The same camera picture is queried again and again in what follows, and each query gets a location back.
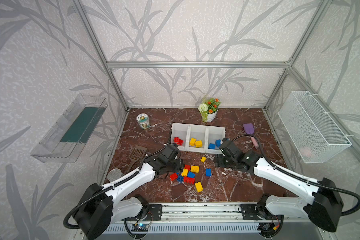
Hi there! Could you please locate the blue lego brick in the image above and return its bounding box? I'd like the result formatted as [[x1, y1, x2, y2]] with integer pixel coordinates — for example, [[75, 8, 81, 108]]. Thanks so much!
[[187, 172, 196, 179], [215, 140, 223, 148], [208, 144, 216, 150], [206, 169, 212, 177]]

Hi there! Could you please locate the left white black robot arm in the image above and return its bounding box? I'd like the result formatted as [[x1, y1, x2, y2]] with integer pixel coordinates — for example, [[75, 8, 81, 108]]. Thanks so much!
[[63, 144, 184, 240]]

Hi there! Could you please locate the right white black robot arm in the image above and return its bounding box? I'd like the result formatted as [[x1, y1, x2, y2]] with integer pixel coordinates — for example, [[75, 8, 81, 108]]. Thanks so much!
[[216, 138, 360, 233]]

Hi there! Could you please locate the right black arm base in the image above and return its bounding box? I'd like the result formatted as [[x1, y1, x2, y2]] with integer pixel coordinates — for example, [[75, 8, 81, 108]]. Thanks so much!
[[238, 194, 284, 221]]

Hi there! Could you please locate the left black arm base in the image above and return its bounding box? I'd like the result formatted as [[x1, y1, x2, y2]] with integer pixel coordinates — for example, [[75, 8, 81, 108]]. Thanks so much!
[[134, 195, 163, 221]]

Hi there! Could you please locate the blue lego brick low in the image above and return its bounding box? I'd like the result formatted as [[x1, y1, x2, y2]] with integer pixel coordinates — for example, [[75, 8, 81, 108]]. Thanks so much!
[[177, 176, 184, 183]]

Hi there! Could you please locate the red flat lego brick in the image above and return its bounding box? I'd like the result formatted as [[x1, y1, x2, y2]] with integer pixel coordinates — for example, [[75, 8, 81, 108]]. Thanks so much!
[[183, 177, 195, 185]]

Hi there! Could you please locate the right white bin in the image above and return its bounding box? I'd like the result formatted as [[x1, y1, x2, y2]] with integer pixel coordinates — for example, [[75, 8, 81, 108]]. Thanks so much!
[[206, 126, 226, 154]]

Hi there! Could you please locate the white bin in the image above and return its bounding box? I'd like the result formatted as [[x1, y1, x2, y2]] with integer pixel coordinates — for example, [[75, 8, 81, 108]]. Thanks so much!
[[186, 125, 208, 153], [206, 126, 226, 154], [171, 123, 189, 151]]

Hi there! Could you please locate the brown slotted scoop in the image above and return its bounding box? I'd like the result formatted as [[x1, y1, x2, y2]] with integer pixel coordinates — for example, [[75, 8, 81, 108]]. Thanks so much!
[[127, 146, 147, 172]]

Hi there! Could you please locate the left white bin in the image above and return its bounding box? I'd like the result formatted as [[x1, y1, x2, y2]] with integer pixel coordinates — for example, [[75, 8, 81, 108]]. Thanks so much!
[[171, 123, 189, 151]]

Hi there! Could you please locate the purple pink scoop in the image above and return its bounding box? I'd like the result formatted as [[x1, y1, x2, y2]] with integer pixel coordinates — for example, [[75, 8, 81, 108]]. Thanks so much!
[[243, 123, 259, 149]]

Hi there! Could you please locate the middle white bin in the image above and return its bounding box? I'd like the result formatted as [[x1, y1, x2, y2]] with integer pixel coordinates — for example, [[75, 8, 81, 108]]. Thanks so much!
[[186, 125, 208, 153]]

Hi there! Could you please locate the white potted flower plant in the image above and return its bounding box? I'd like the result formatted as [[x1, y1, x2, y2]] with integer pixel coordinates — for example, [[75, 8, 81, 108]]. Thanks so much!
[[198, 97, 221, 123]]

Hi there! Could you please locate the green circuit board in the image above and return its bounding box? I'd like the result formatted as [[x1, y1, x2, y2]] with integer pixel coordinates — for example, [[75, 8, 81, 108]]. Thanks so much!
[[131, 224, 150, 233]]

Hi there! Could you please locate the pink item in basket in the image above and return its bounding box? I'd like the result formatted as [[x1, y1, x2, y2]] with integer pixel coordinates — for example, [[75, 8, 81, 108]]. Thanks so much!
[[299, 147, 314, 158]]

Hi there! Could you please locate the green mat in shelf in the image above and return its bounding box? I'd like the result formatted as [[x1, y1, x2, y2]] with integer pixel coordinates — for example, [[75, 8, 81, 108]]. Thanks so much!
[[60, 107, 99, 143]]

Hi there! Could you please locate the aluminium front rail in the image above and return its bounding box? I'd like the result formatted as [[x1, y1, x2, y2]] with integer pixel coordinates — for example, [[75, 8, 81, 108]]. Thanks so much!
[[74, 201, 319, 224]]

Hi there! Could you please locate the white wire mesh basket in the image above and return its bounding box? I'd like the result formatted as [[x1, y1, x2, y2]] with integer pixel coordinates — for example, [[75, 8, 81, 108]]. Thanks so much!
[[278, 91, 352, 164]]

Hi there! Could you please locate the clear plastic wall shelf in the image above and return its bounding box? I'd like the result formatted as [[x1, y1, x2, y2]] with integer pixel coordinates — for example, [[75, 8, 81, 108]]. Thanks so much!
[[31, 94, 108, 163]]

